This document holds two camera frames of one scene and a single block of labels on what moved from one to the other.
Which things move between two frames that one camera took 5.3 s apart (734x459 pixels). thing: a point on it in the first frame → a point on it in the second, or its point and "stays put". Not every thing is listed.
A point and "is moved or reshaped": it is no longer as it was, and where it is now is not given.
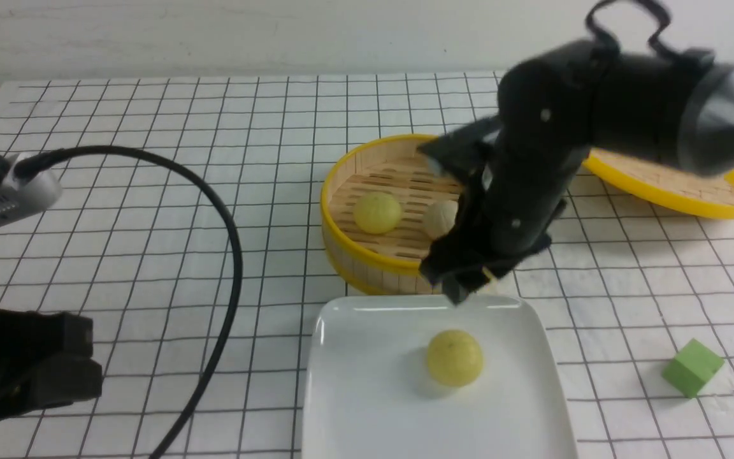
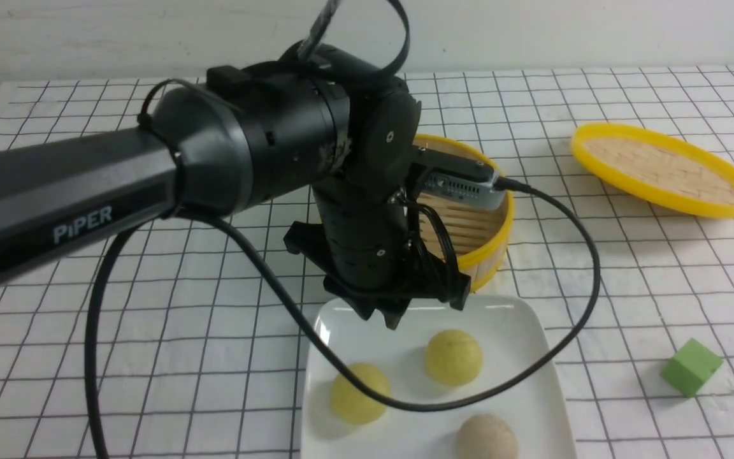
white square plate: x=369 y=393 stays put
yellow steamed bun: x=455 y=357 stays put
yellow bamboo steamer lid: x=661 y=180 stays put
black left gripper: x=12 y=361 → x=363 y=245
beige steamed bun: x=439 y=217 → x=486 y=436
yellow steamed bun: x=378 y=213 is moved or reshaped
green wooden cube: x=692 y=365 stays put
